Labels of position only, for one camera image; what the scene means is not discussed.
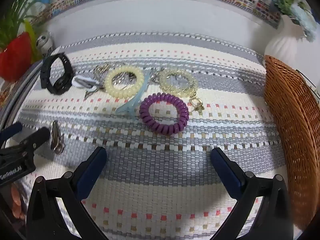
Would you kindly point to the striped woven table mat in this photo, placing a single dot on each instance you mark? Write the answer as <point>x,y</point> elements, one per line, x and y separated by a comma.
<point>160,205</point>

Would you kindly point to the gold clasp charm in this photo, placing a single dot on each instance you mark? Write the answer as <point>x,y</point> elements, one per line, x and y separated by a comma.
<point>197,105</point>

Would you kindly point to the silver key clasp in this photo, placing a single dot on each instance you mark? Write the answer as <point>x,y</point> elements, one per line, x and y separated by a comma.
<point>93,91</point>

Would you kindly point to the white ribbed vase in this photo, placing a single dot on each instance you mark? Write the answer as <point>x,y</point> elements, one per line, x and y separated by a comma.
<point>282,45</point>

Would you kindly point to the person's left hand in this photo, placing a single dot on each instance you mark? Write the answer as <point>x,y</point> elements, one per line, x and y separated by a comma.
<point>17,205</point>

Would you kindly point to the brown wicker basket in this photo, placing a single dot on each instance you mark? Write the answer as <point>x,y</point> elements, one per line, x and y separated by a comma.
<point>295,120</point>

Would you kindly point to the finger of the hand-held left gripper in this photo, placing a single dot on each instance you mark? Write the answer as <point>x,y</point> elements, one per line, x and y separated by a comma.
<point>11,131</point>
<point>37,136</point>

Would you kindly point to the red plant pot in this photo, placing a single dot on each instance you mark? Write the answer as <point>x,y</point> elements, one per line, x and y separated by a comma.
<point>15,55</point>

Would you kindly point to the light blue claw clip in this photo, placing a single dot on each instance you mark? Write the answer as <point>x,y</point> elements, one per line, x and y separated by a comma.
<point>130,103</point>

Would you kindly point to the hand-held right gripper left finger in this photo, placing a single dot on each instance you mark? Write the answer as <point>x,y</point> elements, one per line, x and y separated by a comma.
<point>91,170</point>

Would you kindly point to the white hair clip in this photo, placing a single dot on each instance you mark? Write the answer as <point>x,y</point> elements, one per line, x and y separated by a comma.
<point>80,81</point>

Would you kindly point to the silver duckbill hair clip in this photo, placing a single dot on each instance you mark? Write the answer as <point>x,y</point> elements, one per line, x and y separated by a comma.
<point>55,136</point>

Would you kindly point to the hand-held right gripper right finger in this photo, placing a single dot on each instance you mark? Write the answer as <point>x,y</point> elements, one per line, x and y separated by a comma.
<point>225,170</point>

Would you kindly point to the black wrist watch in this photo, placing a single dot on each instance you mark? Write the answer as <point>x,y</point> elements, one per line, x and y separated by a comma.
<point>45,67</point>

